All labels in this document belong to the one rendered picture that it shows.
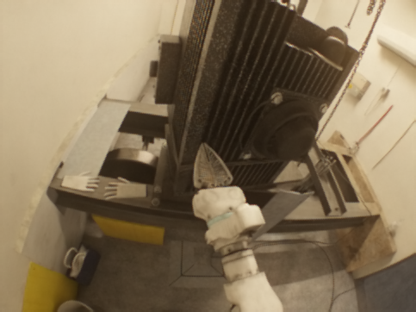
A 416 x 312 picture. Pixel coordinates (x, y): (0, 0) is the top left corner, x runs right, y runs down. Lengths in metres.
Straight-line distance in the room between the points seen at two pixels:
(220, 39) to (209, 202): 0.32
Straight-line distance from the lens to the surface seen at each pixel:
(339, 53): 0.65
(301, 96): 0.60
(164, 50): 0.71
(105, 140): 1.32
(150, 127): 1.71
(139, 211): 1.24
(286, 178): 1.06
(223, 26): 0.41
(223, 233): 0.31
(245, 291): 0.31
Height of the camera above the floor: 1.57
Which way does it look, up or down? 46 degrees down
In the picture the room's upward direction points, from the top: 20 degrees clockwise
